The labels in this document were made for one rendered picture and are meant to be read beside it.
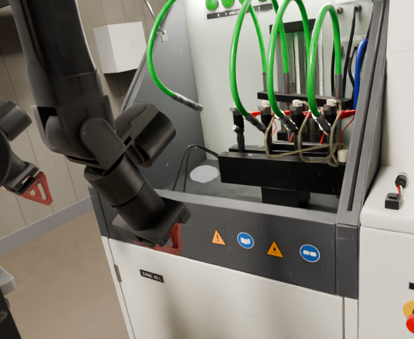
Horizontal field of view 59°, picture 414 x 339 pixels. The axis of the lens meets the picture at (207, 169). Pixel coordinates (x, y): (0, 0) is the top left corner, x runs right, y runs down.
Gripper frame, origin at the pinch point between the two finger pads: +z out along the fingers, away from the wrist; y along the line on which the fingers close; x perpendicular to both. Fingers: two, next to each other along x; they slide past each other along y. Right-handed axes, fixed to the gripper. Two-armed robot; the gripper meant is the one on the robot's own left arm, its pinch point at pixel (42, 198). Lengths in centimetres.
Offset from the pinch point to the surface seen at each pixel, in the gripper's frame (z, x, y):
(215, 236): 19.8, -13.6, -32.6
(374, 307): 29, -15, -65
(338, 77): 10, -58, -46
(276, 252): 21, -15, -47
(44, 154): 75, -57, 192
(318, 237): 17, -19, -55
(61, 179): 99, -52, 191
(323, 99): 15, -56, -42
